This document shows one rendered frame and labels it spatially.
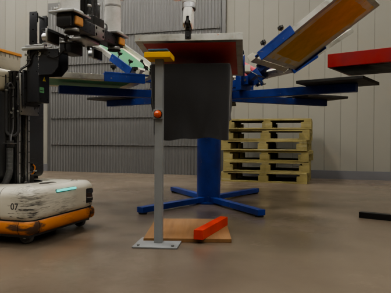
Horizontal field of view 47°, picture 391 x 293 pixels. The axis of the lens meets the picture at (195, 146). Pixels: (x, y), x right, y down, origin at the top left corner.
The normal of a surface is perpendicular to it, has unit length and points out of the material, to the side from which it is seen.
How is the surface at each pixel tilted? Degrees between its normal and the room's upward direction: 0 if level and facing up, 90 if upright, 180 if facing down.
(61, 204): 90
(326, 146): 90
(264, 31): 90
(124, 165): 90
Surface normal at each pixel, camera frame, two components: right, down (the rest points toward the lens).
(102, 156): -0.29, 0.00
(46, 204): 0.96, 0.01
